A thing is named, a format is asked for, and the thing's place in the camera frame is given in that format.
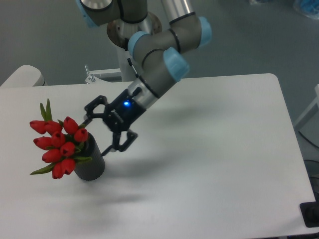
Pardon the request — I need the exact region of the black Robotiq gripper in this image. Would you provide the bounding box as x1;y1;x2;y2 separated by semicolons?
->
79;90;148;156

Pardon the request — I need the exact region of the red tulip bouquet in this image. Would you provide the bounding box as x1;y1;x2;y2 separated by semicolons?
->
29;100;90;179

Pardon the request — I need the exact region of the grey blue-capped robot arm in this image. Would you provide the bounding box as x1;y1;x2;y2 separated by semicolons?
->
77;0;212;153

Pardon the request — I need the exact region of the dark grey ribbed vase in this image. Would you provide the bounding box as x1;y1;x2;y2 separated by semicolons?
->
74;133;105;181

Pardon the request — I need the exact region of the white chair backrest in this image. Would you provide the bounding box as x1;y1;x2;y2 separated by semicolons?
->
0;65;47;89

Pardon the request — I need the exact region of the white furniture at right edge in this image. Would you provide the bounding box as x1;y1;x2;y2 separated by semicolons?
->
293;85;319;130

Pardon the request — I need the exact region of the black box at table edge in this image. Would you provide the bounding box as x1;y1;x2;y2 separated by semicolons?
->
300;202;319;228

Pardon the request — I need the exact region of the clear bag with blue items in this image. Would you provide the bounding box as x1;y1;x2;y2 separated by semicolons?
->
293;0;319;19

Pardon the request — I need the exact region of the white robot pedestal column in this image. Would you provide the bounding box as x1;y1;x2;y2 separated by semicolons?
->
84;12;163;84

